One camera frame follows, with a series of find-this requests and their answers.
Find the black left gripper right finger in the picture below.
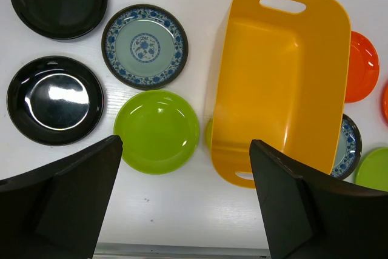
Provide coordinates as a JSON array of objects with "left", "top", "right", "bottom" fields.
[{"left": 249, "top": 140, "right": 387, "bottom": 258}]

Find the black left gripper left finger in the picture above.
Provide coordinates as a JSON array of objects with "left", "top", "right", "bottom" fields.
[{"left": 1, "top": 135, "right": 122, "bottom": 258}]

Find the orange plate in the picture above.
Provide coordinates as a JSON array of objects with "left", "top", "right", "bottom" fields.
[
  {"left": 381, "top": 82, "right": 388, "bottom": 124},
  {"left": 345, "top": 31, "right": 380, "bottom": 103}
]

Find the black plate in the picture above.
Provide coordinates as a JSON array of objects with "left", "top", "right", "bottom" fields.
[
  {"left": 11, "top": 0, "right": 108, "bottom": 40},
  {"left": 7, "top": 56, "right": 104, "bottom": 146}
]

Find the yellow plastic bin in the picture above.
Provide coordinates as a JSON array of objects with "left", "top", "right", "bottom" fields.
[{"left": 210, "top": 0, "right": 351, "bottom": 188}]

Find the blue floral plate right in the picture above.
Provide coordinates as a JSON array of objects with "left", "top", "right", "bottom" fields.
[{"left": 330, "top": 114, "right": 362, "bottom": 180}]

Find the blue floral plate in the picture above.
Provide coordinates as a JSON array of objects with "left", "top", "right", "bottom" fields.
[
  {"left": 101, "top": 4, "right": 189, "bottom": 90},
  {"left": 330, "top": 114, "right": 362, "bottom": 180}
]

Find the green plate right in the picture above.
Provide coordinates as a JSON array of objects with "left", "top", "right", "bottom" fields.
[{"left": 355, "top": 147, "right": 388, "bottom": 192}]

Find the green plate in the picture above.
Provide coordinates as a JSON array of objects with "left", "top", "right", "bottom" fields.
[
  {"left": 113, "top": 90, "right": 199, "bottom": 175},
  {"left": 355, "top": 147, "right": 388, "bottom": 192}
]

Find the green plate left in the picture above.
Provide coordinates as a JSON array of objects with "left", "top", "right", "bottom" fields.
[{"left": 113, "top": 90, "right": 199, "bottom": 175}]

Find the blue floral plate left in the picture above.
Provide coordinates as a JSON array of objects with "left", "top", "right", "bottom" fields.
[{"left": 101, "top": 4, "right": 189, "bottom": 90}]

